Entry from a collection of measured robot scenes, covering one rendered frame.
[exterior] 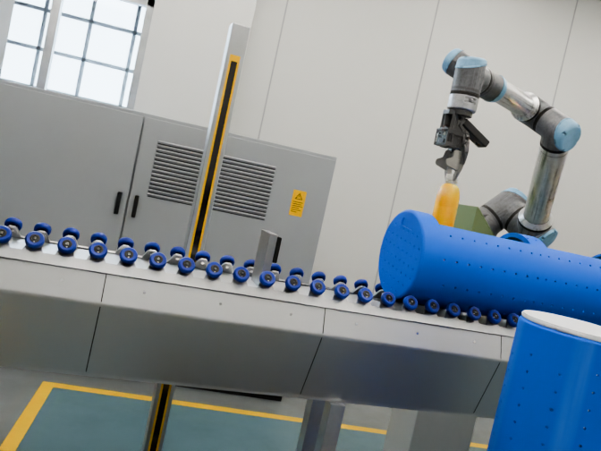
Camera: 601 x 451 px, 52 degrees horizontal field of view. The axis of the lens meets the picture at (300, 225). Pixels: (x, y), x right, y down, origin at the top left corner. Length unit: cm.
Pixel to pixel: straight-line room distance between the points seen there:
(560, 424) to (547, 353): 16
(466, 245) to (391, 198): 306
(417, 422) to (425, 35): 314
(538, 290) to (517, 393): 51
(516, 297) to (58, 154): 240
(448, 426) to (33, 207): 234
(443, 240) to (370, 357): 40
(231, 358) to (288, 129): 320
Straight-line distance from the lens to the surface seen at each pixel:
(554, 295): 213
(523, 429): 166
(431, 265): 185
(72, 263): 164
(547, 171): 271
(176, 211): 343
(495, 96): 212
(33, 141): 351
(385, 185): 494
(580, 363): 160
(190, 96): 441
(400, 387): 196
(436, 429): 307
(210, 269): 167
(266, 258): 176
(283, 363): 179
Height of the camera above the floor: 122
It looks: 3 degrees down
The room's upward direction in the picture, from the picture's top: 12 degrees clockwise
